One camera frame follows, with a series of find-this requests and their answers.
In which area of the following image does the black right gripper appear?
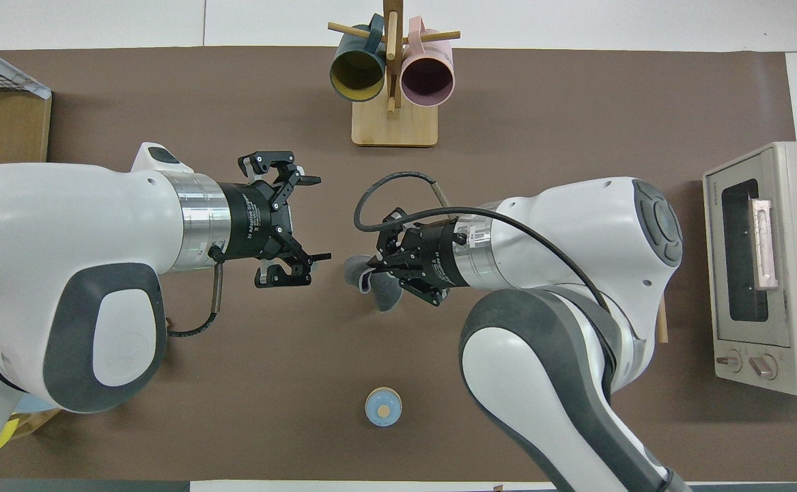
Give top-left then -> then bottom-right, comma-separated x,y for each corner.
369,208 -> 471,307

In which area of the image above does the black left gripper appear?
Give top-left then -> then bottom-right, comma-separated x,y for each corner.
219,152 -> 332,288

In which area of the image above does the purple and grey towel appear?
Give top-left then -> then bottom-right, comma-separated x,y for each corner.
344,256 -> 404,312

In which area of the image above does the wooden plate rack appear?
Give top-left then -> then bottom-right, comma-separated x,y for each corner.
9,410 -> 57,438

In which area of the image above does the wooden mug tree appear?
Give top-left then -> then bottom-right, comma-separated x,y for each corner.
328,0 -> 461,148

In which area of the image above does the brown table mat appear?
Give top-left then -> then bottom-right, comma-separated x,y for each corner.
0,46 -> 797,482

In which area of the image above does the dark teal mug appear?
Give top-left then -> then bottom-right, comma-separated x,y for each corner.
330,14 -> 387,103

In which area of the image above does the pink mug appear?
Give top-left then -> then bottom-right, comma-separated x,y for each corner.
400,16 -> 456,108

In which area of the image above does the wooden shelf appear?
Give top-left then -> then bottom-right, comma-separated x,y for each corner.
0,51 -> 53,168

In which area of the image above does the white marbled paper sheet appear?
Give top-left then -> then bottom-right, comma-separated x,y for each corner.
0,36 -> 53,100

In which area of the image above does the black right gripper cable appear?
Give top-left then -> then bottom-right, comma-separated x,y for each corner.
354,171 -> 611,315

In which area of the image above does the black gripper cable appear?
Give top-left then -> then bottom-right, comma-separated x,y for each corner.
166,246 -> 227,338
354,171 -> 611,315

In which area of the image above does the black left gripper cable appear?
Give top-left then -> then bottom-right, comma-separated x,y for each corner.
166,246 -> 227,338

